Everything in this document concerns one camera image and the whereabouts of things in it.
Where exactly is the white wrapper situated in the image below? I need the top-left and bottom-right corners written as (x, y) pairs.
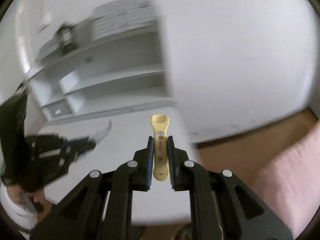
top-left (90, 120), bottom-right (112, 144)

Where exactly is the yellow tube wrapper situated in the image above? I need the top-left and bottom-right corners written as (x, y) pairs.
top-left (151, 114), bottom-right (169, 181)

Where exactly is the person left hand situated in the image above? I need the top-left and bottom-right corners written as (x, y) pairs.
top-left (7, 185), bottom-right (45, 213)

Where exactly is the pink bed sheet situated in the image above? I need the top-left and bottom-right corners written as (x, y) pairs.
top-left (252, 123), bottom-right (319, 239)

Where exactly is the white desk hutch shelf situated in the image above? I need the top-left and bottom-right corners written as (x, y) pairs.
top-left (26, 0), bottom-right (175, 122)

